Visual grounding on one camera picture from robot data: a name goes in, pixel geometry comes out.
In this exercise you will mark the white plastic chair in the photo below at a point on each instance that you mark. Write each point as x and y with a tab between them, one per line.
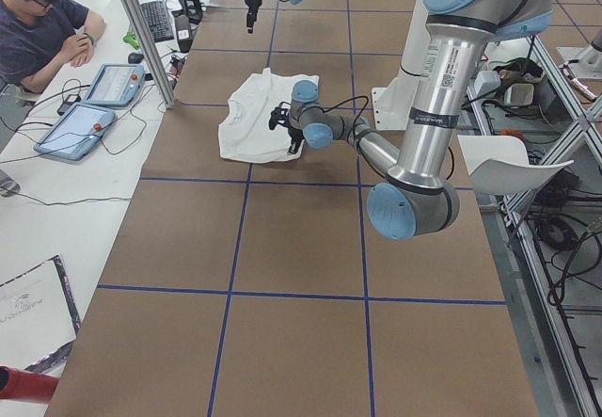
499	165

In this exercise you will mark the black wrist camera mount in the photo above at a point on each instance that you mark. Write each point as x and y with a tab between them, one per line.
279	116

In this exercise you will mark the upper blue teach pendant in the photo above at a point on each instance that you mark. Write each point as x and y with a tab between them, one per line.
115	85

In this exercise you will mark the black box with white label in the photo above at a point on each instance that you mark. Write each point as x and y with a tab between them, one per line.
183	33

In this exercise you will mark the seated person dark shirt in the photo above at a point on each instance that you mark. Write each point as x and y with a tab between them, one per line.
39	37

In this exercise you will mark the white central mounting column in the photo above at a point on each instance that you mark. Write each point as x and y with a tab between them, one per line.
391	105

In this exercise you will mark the blue teach pendant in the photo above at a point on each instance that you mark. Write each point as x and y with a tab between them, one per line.
76	132
115	85

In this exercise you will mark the black computer keyboard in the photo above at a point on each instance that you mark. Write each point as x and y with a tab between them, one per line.
158	20

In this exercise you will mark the silver-edged plastic document bag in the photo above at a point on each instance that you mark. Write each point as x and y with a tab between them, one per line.
39	318

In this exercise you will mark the red fire extinguisher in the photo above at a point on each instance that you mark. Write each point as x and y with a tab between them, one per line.
26	386

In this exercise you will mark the white long-sleeve printed shirt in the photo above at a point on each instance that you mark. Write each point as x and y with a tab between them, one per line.
244	135

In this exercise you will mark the lower blue teach pendant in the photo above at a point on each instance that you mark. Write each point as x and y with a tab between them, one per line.
76	132

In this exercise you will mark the aluminium frame post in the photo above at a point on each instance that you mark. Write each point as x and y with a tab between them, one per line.
149	50

